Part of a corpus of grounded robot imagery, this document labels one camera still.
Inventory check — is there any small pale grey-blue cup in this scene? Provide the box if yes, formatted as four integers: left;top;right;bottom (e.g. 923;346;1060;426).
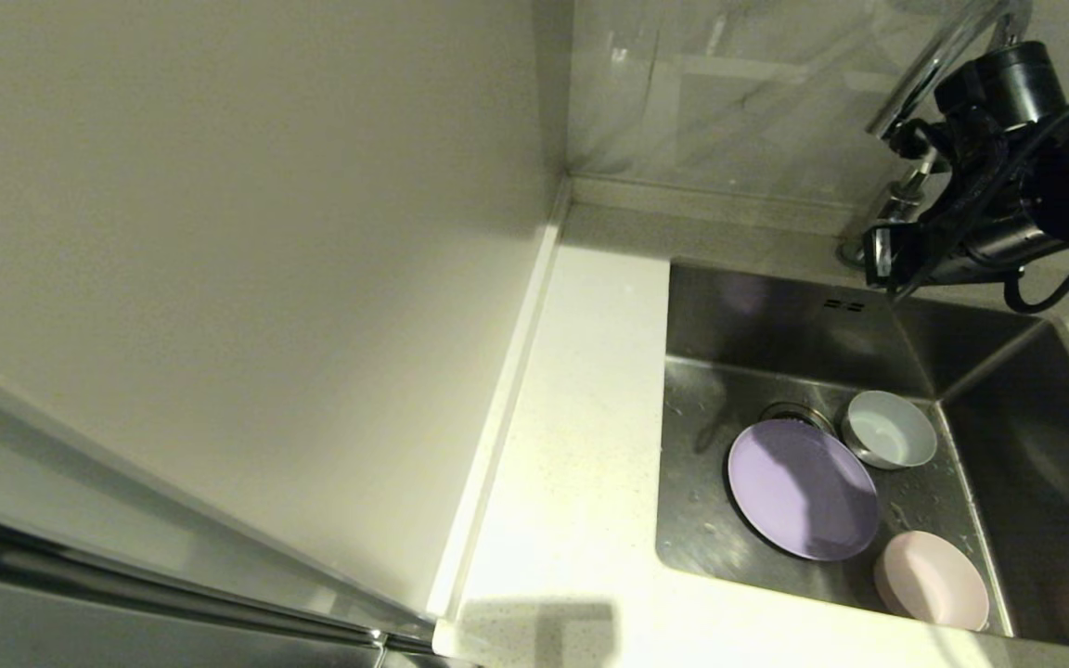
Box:
841;390;939;470

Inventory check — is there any tall beige cabinet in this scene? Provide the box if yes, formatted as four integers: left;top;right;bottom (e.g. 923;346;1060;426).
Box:
0;0;574;668

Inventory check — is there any lavender plastic plate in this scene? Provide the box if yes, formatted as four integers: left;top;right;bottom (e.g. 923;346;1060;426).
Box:
727;418;880;562

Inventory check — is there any stone backsplash upstand strip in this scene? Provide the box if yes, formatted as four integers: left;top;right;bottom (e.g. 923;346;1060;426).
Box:
568;174;1069;253

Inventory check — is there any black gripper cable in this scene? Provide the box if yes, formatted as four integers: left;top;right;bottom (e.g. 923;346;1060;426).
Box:
892;72;1069;315

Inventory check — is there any small pale pink cup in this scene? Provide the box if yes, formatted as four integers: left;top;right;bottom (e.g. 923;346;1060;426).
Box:
873;531;991;634

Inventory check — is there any round metal drain strainer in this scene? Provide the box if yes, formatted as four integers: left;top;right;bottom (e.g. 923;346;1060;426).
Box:
759;402;837;435

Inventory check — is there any stainless steel sink basin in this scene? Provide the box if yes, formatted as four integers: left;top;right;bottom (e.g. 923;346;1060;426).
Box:
655;260;1069;655

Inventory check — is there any chrome gooseneck faucet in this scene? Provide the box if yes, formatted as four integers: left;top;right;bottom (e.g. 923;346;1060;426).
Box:
836;0;1032;279

